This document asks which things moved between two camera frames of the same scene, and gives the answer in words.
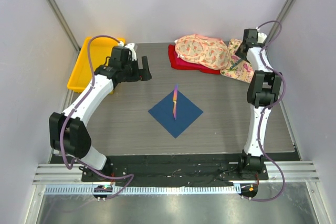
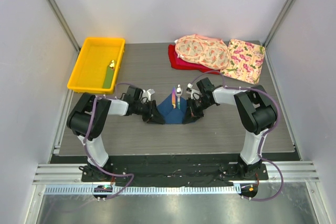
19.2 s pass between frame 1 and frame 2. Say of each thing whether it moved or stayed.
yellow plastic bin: stayed
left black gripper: moved
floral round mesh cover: stayed
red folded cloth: stayed
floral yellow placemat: stayed
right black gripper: moved
